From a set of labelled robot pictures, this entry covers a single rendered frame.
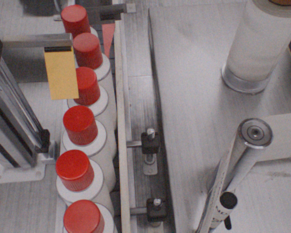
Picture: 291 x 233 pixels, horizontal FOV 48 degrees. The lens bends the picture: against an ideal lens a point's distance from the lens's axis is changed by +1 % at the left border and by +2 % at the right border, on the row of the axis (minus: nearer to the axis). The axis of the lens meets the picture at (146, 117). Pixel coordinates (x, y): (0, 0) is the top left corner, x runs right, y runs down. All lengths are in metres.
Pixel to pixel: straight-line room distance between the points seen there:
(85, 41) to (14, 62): 0.37
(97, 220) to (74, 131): 0.09
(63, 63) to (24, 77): 0.37
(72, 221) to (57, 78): 0.15
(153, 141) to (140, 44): 0.30
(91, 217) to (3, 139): 0.25
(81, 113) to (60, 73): 0.05
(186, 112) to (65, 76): 0.28
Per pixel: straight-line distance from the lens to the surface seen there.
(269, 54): 0.56
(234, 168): 0.42
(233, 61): 0.59
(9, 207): 0.61
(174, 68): 0.64
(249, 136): 0.37
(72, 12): 0.45
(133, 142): 0.52
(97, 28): 0.72
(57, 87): 0.37
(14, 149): 0.55
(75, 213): 0.31
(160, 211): 0.47
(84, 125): 0.34
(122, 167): 0.50
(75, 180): 0.32
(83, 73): 0.38
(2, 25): 0.85
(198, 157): 0.55
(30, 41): 0.35
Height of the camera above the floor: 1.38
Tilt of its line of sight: 60 degrees down
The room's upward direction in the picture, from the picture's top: 1 degrees clockwise
